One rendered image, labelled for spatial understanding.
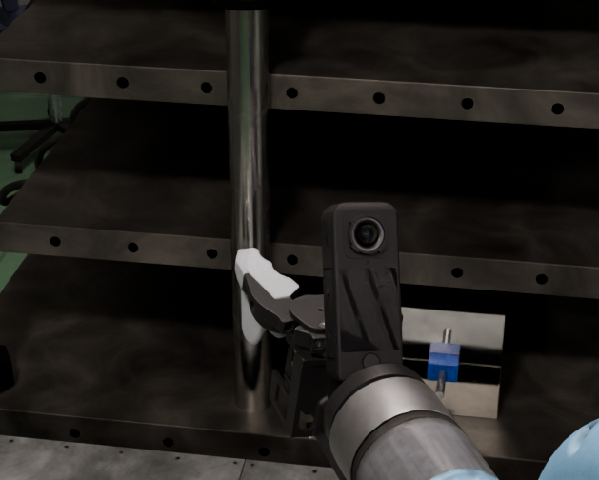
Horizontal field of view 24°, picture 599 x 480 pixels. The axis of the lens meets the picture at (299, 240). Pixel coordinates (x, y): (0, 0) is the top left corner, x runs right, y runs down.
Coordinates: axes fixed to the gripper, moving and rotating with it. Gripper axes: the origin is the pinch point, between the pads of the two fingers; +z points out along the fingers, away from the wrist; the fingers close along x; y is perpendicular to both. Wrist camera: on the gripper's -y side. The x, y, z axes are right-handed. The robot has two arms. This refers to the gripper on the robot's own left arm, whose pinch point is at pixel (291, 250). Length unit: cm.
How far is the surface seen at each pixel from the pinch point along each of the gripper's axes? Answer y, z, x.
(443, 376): 52, 61, 49
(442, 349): 50, 65, 50
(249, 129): 20, 74, 21
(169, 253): 43, 84, 14
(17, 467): 67, 69, -8
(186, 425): 66, 74, 16
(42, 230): 43, 93, -3
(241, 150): 23, 75, 20
